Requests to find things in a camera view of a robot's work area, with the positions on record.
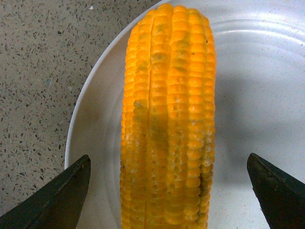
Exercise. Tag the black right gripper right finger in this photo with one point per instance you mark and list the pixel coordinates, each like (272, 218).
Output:
(280, 195)

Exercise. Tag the light blue plate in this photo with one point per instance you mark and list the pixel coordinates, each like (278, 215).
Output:
(260, 108)

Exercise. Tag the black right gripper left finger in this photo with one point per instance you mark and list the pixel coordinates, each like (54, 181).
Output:
(57, 205)

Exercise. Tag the yellow corn cob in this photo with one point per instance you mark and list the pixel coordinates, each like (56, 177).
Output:
(168, 131)

